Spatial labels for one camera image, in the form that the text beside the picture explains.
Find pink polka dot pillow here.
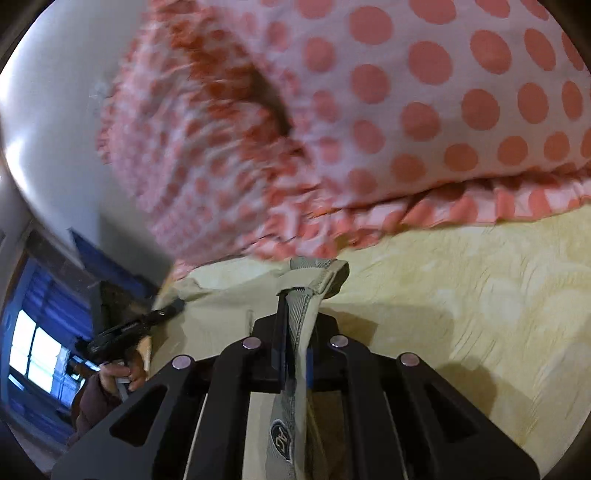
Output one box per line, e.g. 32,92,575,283
95,0,591,280

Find window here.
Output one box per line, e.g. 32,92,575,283
8,308,72,393

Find beige pants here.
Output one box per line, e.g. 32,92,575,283
152,257,352,480

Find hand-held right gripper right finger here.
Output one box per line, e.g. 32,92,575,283
305,314,541,480

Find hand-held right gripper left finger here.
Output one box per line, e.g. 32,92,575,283
51,291,291,480

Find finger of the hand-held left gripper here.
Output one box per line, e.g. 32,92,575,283
148,298,186,325

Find blue curtain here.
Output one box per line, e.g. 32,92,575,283
7,256,95,430

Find yellow bed sheet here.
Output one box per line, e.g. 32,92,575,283
182,203,591,469

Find person's left hand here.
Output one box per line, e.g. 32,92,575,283
98,353,147,394

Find person's left forearm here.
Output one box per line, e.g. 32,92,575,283
68,375,124,448

